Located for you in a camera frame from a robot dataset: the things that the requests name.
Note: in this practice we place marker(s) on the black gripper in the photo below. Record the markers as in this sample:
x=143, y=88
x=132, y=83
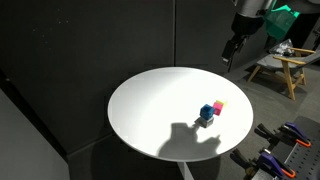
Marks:
x=246, y=26

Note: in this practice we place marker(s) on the blue dice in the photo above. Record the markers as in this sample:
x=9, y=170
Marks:
x=206, y=111

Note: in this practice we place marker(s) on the silver Franka robot arm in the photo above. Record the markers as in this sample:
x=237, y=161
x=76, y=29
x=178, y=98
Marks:
x=253, y=6

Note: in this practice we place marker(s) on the pink dice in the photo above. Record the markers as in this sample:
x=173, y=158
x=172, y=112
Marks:
x=218, y=108

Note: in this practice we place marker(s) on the clear plastic bag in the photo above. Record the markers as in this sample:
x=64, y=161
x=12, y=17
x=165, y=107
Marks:
x=282, y=47

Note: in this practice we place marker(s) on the wooden armchair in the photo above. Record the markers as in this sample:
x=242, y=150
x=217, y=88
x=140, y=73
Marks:
x=288, y=68

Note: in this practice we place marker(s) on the small grey base box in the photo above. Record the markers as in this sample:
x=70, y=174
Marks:
x=205, y=122

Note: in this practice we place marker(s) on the round white table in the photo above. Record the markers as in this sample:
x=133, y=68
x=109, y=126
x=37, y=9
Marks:
x=156, y=110

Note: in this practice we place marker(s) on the purple orange spring clamp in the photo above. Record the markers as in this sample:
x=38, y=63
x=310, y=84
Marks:
x=271, y=163
x=295, y=131

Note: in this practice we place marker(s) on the white table leg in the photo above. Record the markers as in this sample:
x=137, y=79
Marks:
x=185, y=170

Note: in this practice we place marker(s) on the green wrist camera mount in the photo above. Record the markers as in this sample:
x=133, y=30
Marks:
x=280, y=20

